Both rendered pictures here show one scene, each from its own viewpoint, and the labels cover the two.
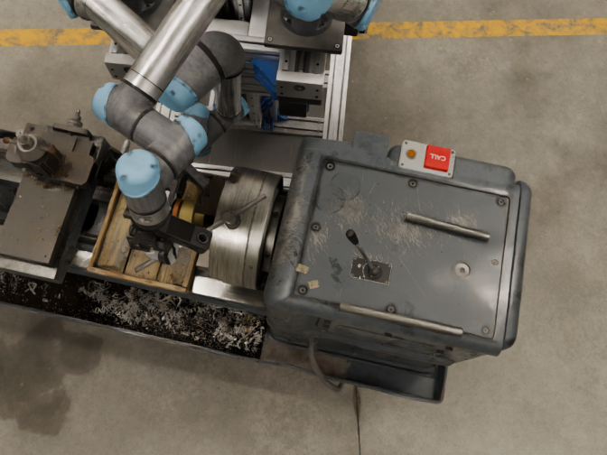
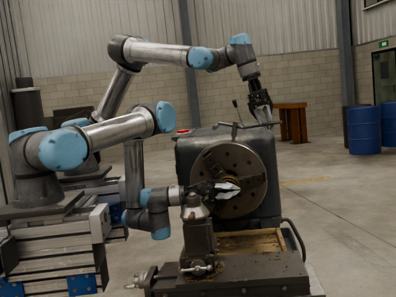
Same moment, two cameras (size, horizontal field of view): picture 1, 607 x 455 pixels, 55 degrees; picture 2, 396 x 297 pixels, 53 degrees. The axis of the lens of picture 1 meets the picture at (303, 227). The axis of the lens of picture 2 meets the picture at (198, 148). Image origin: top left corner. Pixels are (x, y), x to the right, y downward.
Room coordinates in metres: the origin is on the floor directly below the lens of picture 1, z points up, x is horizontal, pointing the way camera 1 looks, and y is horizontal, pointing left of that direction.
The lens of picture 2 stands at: (0.64, 1.77, 1.43)
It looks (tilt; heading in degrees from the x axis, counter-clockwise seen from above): 7 degrees down; 268
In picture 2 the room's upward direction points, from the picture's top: 6 degrees counter-clockwise
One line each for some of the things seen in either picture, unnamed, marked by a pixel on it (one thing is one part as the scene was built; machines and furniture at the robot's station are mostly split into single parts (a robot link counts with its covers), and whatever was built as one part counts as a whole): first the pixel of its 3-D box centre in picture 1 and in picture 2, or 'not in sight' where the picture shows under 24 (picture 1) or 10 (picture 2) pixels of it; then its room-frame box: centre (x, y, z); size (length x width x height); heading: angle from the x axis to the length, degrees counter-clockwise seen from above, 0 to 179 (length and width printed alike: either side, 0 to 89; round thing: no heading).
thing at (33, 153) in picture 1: (29, 145); (194, 210); (0.62, 0.75, 1.13); 0.08 x 0.08 x 0.03
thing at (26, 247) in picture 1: (48, 191); (224, 275); (0.56, 0.76, 0.95); 0.43 x 0.17 x 0.05; 172
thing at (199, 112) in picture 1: (192, 124); (156, 198); (0.75, 0.34, 1.08); 0.11 x 0.08 x 0.09; 171
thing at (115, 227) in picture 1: (154, 226); (233, 250); (0.50, 0.45, 0.89); 0.36 x 0.30 x 0.04; 172
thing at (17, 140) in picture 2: not in sight; (32, 149); (1.09, 0.53, 1.33); 0.13 x 0.12 x 0.14; 138
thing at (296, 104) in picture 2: not in sight; (288, 121); (-2.27, -8.58, 0.50); 1.61 x 0.44 x 1.00; 96
